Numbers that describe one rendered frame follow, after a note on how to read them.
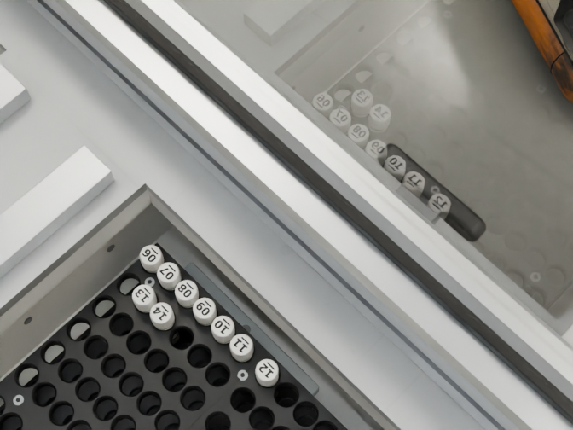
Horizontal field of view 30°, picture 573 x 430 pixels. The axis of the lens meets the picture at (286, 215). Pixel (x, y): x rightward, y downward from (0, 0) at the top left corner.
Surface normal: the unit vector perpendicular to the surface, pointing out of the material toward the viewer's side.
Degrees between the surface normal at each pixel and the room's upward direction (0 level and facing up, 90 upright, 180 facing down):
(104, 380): 0
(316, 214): 0
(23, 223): 0
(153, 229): 90
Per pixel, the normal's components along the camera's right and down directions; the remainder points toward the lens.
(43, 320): 0.70, 0.65
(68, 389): -0.01, -0.39
